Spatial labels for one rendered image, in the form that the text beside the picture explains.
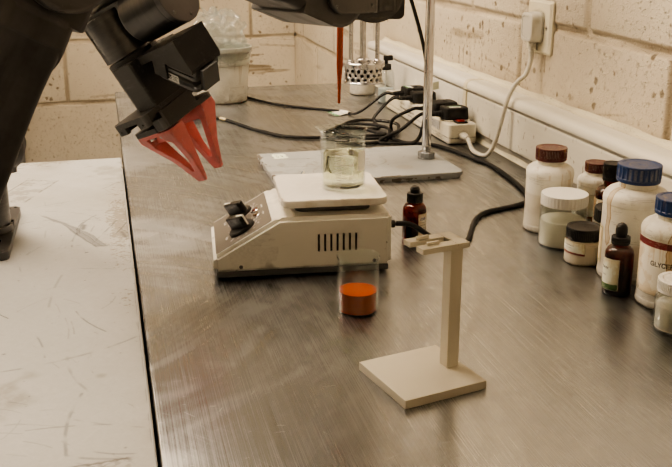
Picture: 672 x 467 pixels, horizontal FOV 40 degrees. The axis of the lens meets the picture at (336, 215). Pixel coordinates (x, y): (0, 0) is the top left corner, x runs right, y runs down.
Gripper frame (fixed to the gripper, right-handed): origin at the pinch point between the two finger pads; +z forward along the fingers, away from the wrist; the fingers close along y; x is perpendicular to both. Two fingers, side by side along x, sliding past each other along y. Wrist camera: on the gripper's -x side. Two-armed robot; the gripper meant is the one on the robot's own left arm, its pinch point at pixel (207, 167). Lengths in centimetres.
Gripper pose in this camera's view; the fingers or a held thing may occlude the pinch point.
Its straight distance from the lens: 102.5
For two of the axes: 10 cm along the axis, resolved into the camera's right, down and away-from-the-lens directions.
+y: 5.7, -5.8, 5.8
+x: -6.5, 1.0, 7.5
